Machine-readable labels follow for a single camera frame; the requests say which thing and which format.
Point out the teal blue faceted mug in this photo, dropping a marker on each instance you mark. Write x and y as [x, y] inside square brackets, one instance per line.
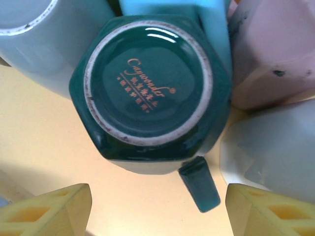
[214, 24]

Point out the yellow tray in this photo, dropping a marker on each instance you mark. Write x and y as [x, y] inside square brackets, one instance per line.
[37, 127]

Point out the pale whitish faceted mug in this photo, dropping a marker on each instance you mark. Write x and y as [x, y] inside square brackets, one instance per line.
[270, 152]

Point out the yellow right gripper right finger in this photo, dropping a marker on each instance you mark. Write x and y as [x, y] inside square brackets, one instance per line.
[270, 216]

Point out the light blue mug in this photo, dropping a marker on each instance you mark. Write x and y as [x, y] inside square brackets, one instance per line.
[49, 54]

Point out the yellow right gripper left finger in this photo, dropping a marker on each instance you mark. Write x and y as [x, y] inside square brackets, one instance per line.
[44, 216]

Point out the dark green faceted mug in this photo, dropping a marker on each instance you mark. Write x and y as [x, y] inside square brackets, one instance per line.
[147, 98]

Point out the pink faceted mug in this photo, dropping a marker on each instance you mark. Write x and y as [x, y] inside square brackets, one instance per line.
[270, 49]

